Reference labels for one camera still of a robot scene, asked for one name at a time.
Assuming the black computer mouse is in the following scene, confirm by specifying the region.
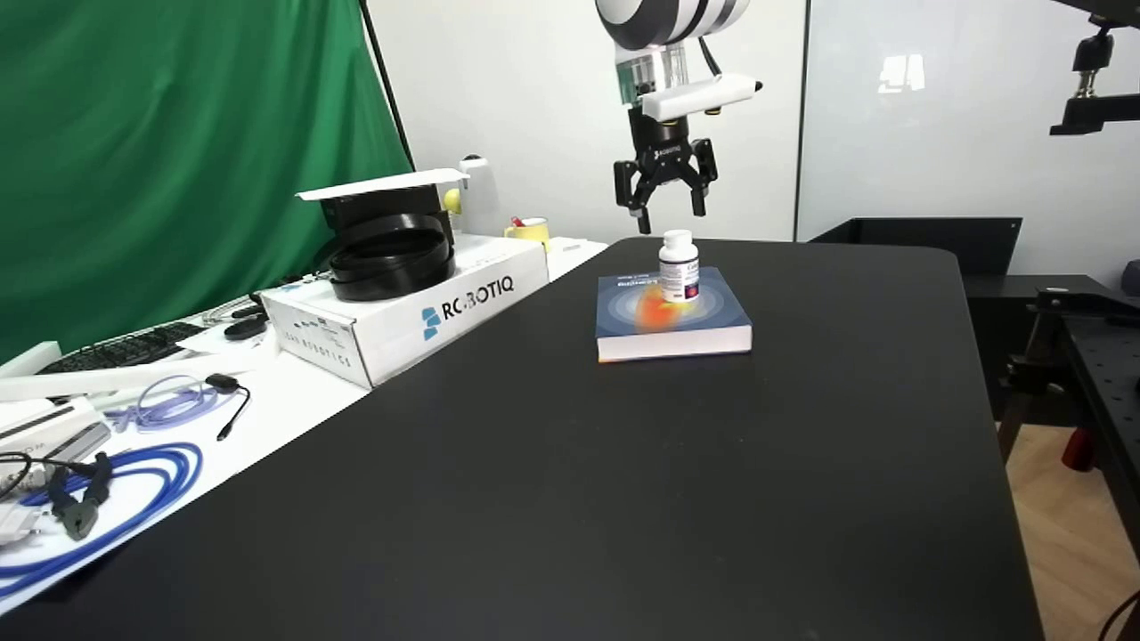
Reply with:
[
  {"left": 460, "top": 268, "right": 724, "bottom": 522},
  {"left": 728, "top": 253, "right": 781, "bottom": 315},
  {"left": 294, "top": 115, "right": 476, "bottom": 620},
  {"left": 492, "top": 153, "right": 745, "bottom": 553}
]
[{"left": 221, "top": 310, "right": 271, "bottom": 347}]

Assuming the blue coiled cable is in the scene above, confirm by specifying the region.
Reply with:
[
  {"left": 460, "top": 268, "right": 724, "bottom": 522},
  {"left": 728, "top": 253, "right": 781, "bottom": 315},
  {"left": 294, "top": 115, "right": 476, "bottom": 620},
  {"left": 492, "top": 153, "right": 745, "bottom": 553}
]
[{"left": 0, "top": 437, "right": 208, "bottom": 597}]

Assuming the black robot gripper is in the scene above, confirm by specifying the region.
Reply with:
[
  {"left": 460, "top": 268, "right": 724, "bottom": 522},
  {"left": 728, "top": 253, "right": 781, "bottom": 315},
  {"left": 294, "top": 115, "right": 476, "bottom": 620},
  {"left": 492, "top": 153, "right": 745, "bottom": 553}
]
[{"left": 611, "top": 102, "right": 721, "bottom": 239}]

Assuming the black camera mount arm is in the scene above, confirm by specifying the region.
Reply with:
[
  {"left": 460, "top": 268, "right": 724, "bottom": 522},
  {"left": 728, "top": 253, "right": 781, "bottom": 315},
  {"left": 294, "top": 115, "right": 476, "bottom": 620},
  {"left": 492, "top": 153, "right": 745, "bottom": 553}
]
[{"left": 1047, "top": 0, "right": 1140, "bottom": 140}]

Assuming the thin black cable with plug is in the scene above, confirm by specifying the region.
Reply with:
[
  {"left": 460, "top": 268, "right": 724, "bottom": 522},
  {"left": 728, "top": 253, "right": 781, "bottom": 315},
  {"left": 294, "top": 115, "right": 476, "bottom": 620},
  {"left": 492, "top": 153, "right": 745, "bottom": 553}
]
[{"left": 204, "top": 370, "right": 258, "bottom": 445}]

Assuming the black side table frame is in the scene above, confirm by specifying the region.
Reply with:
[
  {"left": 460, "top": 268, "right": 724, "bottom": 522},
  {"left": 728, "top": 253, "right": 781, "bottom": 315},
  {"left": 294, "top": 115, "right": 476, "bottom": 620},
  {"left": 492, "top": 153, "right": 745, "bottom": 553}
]
[{"left": 996, "top": 270, "right": 1140, "bottom": 564}]

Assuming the white Robotiq cardboard box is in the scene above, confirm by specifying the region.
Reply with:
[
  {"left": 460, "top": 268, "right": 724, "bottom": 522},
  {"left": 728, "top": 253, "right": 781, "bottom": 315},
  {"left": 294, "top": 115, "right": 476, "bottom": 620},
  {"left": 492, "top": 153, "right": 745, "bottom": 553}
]
[{"left": 258, "top": 230, "right": 553, "bottom": 392}]

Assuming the small yellow container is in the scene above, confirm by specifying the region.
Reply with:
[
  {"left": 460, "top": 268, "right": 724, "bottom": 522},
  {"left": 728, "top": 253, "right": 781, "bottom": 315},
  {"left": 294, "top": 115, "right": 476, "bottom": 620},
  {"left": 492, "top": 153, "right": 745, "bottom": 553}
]
[{"left": 508, "top": 214, "right": 553, "bottom": 251}]

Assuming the white pill bottle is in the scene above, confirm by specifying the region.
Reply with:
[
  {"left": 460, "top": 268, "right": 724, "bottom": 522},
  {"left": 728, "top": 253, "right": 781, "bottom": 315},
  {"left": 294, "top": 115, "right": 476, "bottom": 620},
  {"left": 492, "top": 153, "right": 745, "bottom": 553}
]
[{"left": 656, "top": 223, "right": 706, "bottom": 308}]

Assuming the small white adapter box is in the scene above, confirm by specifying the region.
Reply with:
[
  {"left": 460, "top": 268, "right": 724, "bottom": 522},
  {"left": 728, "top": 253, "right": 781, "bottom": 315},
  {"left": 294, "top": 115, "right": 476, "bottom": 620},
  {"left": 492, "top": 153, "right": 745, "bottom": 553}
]
[{"left": 0, "top": 394, "right": 119, "bottom": 469}]

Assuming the white plastic jug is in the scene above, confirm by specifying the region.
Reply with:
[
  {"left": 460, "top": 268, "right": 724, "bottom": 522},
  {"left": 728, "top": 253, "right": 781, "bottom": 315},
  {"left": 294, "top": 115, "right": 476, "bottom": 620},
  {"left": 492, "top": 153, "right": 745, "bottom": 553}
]
[{"left": 455, "top": 148, "right": 500, "bottom": 239}]

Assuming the black backdrop stand pole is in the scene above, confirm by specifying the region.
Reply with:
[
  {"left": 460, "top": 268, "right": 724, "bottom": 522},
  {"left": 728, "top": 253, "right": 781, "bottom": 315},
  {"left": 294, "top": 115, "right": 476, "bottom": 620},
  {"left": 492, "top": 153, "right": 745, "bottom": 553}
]
[{"left": 356, "top": 0, "right": 419, "bottom": 170}]

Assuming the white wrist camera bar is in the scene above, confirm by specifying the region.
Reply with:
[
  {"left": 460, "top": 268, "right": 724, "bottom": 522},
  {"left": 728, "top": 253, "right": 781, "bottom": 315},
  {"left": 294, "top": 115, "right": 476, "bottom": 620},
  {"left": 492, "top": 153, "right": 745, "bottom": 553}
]
[{"left": 638, "top": 71, "right": 766, "bottom": 124}]

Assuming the black cable clip bundle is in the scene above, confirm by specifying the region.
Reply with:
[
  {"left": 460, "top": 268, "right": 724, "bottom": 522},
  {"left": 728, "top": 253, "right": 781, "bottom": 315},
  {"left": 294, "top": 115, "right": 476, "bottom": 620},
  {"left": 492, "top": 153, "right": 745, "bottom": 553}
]
[{"left": 0, "top": 450, "right": 119, "bottom": 545}]

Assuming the light blue thin cable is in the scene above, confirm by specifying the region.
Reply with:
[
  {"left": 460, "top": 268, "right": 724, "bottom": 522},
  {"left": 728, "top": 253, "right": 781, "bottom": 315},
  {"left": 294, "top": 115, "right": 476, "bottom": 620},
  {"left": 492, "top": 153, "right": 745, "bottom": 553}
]
[{"left": 105, "top": 370, "right": 244, "bottom": 435}]

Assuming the black box with white lid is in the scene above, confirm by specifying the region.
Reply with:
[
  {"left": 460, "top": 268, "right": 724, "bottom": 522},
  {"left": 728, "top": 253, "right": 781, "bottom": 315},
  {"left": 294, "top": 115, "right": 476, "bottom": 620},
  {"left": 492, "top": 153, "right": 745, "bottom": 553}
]
[{"left": 295, "top": 165, "right": 476, "bottom": 241}]

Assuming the green backdrop cloth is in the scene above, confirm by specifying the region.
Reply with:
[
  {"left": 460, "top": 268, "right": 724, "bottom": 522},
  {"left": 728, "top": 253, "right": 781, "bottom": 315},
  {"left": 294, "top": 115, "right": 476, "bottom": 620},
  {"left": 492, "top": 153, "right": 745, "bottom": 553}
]
[{"left": 0, "top": 0, "right": 414, "bottom": 367}]

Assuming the blue orange paperback book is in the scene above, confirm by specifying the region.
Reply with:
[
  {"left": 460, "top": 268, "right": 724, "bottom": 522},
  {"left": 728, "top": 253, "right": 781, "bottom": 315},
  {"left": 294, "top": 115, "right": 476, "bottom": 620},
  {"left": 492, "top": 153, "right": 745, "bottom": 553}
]
[{"left": 592, "top": 262, "right": 757, "bottom": 367}]

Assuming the black low cabinet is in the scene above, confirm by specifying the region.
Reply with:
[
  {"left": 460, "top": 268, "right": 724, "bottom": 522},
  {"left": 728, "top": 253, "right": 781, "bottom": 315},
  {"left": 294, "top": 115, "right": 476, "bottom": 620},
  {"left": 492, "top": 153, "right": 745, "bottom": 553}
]
[{"left": 814, "top": 214, "right": 1025, "bottom": 285}]

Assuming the black computer keyboard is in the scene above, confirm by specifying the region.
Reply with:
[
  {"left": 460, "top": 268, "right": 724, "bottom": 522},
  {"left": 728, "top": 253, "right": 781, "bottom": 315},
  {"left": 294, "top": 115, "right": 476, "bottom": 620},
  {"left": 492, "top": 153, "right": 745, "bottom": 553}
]
[{"left": 37, "top": 318, "right": 208, "bottom": 379}]

